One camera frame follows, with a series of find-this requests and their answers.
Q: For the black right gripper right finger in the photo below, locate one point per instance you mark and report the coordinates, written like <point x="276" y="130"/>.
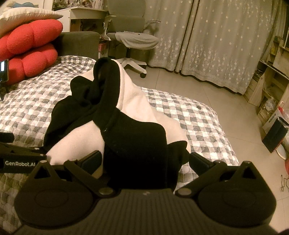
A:
<point x="208" y="172"/>

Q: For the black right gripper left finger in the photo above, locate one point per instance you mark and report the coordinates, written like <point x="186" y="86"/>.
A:
<point x="82" y="169"/>

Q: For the black and white raglan shirt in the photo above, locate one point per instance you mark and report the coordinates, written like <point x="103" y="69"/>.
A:
<point x="141" y="147"/>

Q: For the grey checkered quilt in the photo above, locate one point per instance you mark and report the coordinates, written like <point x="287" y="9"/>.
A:
<point x="27" y="107"/>

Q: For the dark blue phone stand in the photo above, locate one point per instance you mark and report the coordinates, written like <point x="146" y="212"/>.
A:
<point x="3" y="90"/>

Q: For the white cardboard box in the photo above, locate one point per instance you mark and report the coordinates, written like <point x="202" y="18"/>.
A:
<point x="280" y="112"/>

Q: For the smartphone playing video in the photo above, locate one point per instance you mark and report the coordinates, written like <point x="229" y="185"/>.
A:
<point x="4" y="71"/>

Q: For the lower red puffy cushion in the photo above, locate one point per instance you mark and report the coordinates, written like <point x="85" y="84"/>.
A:
<point x="31" y="63"/>

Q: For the red puffy cushion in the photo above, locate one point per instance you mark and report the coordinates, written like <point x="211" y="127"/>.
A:
<point x="28" y="36"/>
<point x="31" y="63"/>

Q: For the wooden shelf unit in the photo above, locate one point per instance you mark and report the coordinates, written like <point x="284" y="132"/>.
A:
<point x="268" y="88"/>

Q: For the upper red puffy cushion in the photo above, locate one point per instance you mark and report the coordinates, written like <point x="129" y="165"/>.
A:
<point x="28" y="36"/>

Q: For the dark grey sofa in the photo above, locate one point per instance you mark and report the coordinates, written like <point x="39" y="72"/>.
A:
<point x="77" y="43"/>

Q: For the grey star curtain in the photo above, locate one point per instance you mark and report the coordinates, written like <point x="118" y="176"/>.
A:
<point x="216" y="41"/>

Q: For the white striped pillow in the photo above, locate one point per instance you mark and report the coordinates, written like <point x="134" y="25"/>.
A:
<point x="14" y="17"/>

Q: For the grey office chair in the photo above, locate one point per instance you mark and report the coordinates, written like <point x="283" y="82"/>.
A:
<point x="125" y="23"/>

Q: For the blue plush toy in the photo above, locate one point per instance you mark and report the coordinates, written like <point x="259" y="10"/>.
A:
<point x="14" y="4"/>

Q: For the white desk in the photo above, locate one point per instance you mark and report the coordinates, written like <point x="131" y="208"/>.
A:
<point x="72" y="16"/>

